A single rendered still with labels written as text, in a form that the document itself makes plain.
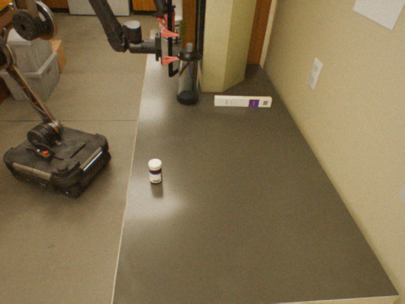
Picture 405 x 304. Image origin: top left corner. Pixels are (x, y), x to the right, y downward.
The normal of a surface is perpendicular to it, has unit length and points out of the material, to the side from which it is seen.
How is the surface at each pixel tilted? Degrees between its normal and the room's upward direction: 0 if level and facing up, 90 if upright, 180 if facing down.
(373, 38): 90
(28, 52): 96
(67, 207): 0
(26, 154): 0
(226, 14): 90
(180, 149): 0
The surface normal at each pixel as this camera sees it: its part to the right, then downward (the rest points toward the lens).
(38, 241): 0.05, -0.76
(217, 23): 0.08, 0.65
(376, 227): -1.00, 0.01
